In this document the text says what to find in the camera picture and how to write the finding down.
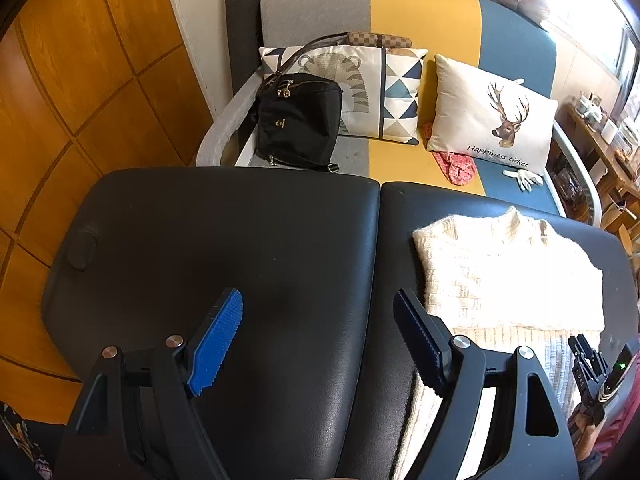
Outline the person's right hand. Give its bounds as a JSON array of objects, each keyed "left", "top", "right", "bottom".
[{"left": 575, "top": 412, "right": 608, "bottom": 466}]

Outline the pink patterned cloth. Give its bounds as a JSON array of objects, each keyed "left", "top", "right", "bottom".
[{"left": 422, "top": 122, "right": 476, "bottom": 187}]

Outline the wooden desk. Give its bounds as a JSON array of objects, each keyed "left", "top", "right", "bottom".
[{"left": 565, "top": 92, "right": 640, "bottom": 241}]

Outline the grey yellow blue sofa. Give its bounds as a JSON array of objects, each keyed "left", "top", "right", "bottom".
[{"left": 195, "top": 0, "right": 601, "bottom": 221}]

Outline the triangle pattern cushion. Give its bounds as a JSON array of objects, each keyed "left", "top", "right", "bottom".
[{"left": 258, "top": 45, "right": 428, "bottom": 146}]

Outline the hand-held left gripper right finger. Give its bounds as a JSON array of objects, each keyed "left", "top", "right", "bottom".
[{"left": 392, "top": 288, "right": 578, "bottom": 480}]

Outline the pink padded jacket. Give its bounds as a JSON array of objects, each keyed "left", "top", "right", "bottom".
[{"left": 595, "top": 355, "right": 640, "bottom": 461}]

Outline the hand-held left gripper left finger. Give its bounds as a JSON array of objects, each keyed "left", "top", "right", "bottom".
[{"left": 60, "top": 287, "right": 244, "bottom": 480}]

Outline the white glove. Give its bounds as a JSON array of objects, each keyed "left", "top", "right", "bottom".
[{"left": 502, "top": 169, "right": 543, "bottom": 192}]

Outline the cream knit sweater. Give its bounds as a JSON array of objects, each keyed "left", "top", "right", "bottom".
[{"left": 390, "top": 206, "right": 606, "bottom": 480}]

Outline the brown checkered bag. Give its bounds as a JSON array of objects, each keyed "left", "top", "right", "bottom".
[{"left": 265, "top": 31, "right": 413, "bottom": 81}]

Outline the deer print cushion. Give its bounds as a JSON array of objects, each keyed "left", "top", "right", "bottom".
[{"left": 425, "top": 54, "right": 558, "bottom": 173}]

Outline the floral patterned clothing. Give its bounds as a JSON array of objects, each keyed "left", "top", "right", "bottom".
[{"left": 0, "top": 402, "right": 51, "bottom": 480}]

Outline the black rolled mat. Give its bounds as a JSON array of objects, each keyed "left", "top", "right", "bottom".
[{"left": 224, "top": 0, "right": 266, "bottom": 96}]

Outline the wooden wardrobe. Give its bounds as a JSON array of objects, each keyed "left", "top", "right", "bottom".
[{"left": 0, "top": 0, "right": 216, "bottom": 386}]

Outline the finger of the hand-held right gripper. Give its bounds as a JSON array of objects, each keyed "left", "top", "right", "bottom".
[
  {"left": 579, "top": 332, "right": 608, "bottom": 383},
  {"left": 567, "top": 336, "right": 592, "bottom": 388}
]

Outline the black handbag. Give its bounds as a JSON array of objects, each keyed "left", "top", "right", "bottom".
[{"left": 255, "top": 72, "right": 343, "bottom": 173}]

